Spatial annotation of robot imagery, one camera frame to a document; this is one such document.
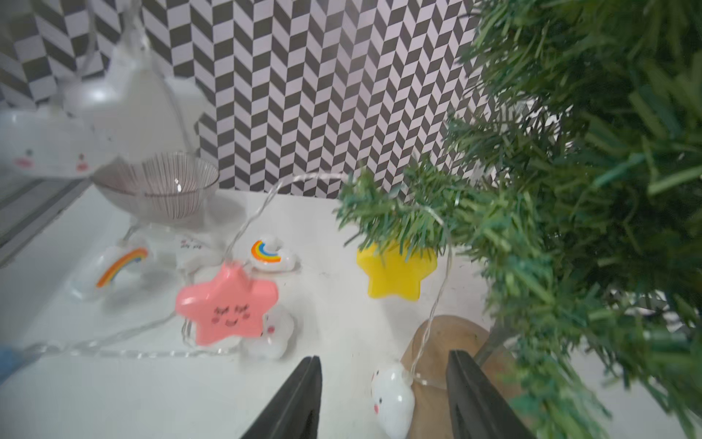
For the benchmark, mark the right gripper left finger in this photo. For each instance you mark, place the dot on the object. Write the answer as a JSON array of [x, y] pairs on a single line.
[[293, 413]]

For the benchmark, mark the left green christmas tree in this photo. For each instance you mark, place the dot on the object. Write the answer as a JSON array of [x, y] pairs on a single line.
[[587, 223]]

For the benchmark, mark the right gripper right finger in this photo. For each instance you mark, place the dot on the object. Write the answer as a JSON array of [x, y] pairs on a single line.
[[477, 409]]

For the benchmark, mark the star cloud string light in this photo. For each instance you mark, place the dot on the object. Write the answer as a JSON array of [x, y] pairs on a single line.
[[235, 304]]

